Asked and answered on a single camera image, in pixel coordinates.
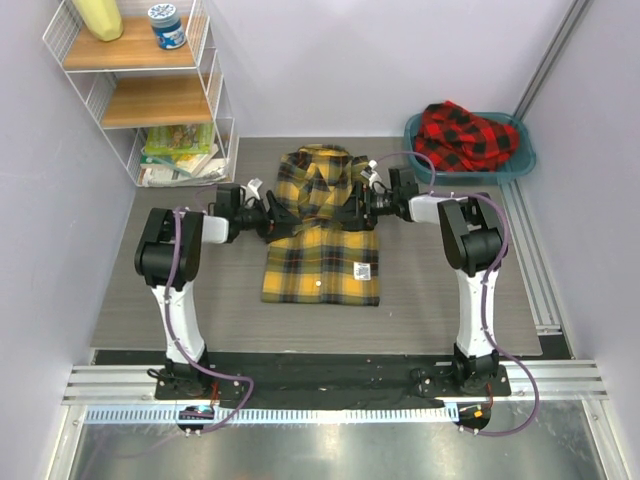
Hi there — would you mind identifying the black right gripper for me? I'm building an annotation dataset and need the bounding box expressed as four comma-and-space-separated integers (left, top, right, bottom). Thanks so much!
331, 181, 398, 232

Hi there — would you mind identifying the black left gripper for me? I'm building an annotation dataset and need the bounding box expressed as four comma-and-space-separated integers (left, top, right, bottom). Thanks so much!
234, 192, 300, 243

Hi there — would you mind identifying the yellow plaid long sleeve shirt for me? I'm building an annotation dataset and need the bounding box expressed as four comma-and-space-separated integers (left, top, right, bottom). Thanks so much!
261, 144, 380, 307

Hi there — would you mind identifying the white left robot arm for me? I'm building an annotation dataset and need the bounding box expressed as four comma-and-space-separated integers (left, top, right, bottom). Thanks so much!
134, 179, 301, 399

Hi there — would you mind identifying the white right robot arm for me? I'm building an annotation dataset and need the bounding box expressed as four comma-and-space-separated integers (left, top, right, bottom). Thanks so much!
336, 167, 509, 395

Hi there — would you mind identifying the red plaid long sleeve shirt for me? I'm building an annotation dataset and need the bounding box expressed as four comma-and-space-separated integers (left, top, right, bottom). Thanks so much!
414, 101, 520, 173

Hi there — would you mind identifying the stack of books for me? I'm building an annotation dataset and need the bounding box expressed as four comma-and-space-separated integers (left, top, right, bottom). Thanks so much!
138, 145, 231, 188

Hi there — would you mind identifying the green picture book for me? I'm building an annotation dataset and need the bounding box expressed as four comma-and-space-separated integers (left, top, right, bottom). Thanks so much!
144, 123, 214, 156

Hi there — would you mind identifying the teal plastic basket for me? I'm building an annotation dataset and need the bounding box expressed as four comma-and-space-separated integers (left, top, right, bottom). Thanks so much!
403, 112, 537, 186

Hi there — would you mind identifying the blue lidded jar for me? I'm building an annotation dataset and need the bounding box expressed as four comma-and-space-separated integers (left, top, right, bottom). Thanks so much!
147, 3, 186, 50

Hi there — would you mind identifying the yellow plastic bottle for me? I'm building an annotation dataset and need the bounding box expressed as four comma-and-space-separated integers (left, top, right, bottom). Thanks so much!
72, 0, 124, 42

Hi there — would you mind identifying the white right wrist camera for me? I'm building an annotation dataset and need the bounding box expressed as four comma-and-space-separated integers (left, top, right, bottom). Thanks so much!
360, 160, 382, 189

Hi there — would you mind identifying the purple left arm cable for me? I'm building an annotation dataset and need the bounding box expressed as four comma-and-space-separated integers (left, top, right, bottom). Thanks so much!
162, 183, 256, 434

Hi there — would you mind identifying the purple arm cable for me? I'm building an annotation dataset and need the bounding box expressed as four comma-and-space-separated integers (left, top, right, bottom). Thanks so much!
162, 183, 256, 434
374, 151, 541, 437

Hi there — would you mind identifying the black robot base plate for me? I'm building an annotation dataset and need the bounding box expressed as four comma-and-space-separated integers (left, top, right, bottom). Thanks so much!
147, 352, 511, 411

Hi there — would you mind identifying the white wire shelf rack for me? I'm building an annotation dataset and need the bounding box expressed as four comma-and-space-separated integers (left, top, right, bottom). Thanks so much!
43, 1, 239, 186

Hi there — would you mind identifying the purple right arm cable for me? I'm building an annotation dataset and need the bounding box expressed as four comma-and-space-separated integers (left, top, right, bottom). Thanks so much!
374, 151, 541, 437

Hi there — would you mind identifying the white slotted cable duct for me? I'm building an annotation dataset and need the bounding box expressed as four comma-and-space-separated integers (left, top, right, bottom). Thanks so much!
84, 403, 459, 426

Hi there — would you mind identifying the aluminium frame rail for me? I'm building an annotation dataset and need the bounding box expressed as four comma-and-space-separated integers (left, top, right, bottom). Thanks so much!
513, 0, 594, 120

